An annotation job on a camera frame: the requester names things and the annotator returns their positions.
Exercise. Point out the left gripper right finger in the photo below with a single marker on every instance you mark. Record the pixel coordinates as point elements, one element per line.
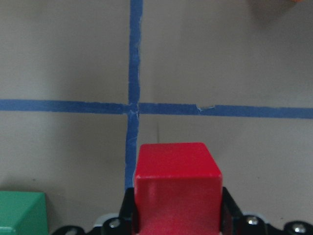
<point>234,222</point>

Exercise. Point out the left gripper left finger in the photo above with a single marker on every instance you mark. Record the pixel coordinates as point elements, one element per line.
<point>120,224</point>

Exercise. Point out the red block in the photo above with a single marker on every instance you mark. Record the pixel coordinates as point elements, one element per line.
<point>177,190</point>

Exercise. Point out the green block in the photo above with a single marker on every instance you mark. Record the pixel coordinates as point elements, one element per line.
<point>23,213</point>

